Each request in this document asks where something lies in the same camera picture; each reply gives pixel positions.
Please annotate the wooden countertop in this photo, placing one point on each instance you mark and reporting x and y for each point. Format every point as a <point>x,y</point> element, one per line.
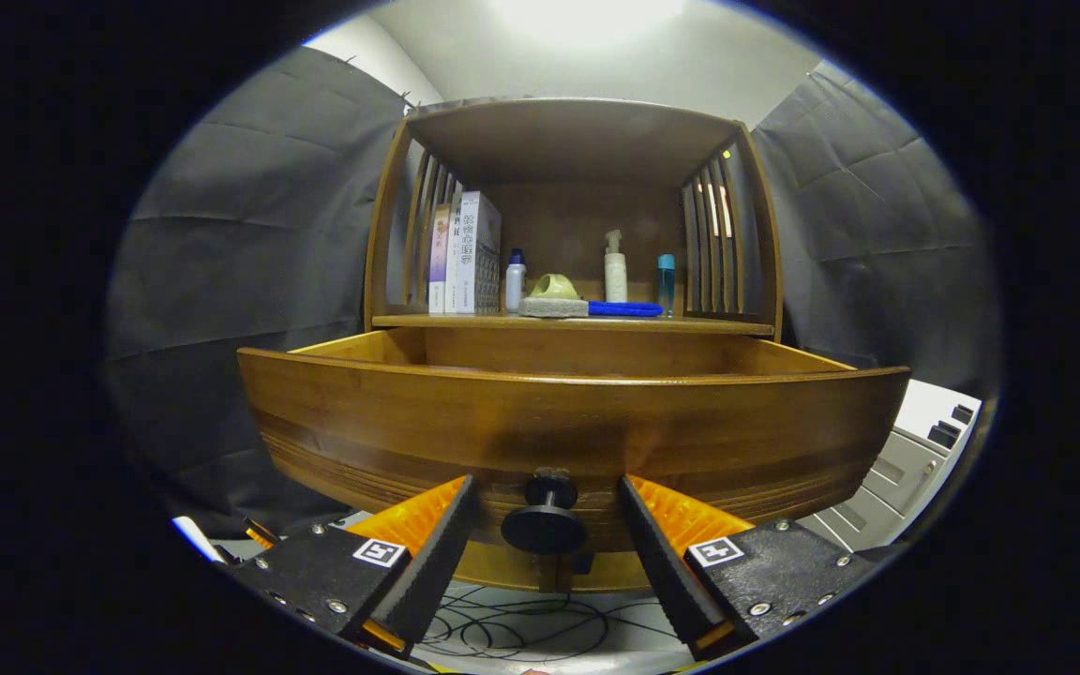
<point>484,321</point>

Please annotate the black drawer knob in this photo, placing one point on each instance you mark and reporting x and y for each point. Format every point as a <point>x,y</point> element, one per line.
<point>545,520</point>

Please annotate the thick white patterned book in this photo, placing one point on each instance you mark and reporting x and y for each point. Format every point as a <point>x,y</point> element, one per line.
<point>479,253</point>

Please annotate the thin white book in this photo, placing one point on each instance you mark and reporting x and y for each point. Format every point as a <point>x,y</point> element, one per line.
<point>455,253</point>

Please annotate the white device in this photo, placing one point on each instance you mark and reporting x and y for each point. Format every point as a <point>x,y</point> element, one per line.
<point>193,536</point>

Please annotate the purple book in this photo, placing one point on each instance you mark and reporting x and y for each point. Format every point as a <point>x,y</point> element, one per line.
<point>440,258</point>

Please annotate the wooden drawer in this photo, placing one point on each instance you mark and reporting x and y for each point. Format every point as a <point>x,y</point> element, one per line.
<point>409,422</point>

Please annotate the wooden cabinet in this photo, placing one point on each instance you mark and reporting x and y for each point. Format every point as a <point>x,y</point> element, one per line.
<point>568,141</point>

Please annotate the orange black tool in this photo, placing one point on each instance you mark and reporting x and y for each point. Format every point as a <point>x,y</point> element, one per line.
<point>259,532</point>

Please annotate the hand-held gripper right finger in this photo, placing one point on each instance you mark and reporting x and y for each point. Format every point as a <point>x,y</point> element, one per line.
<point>662,562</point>

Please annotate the white bottle blue cap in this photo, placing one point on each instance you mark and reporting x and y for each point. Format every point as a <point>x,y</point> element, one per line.
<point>515,281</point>

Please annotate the white pump bottle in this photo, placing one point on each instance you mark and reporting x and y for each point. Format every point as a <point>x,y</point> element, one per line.
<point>615,272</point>

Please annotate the blue folded cloth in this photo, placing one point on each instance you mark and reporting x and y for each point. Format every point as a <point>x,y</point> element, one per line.
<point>624,308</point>

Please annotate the clear blue bottle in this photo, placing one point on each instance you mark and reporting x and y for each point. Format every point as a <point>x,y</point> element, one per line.
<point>667,281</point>

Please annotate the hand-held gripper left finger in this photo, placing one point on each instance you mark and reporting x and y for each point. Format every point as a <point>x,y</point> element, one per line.
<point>437,553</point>

